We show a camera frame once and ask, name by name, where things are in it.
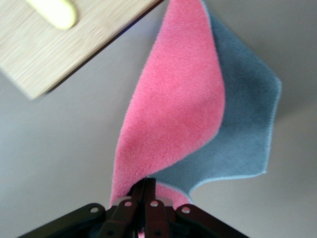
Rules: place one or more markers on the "wooden cutting board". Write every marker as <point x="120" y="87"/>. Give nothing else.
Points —
<point x="49" y="54"/>

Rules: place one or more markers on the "pink and grey cloth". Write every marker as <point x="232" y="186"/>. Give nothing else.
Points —
<point x="178" y="99"/>

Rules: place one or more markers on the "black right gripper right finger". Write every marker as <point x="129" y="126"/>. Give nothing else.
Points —
<point x="161" y="220"/>

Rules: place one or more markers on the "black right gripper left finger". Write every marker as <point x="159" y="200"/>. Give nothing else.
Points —
<point x="123" y="218"/>

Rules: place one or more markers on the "yellow plastic knife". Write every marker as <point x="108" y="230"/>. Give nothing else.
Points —
<point x="62" y="12"/>

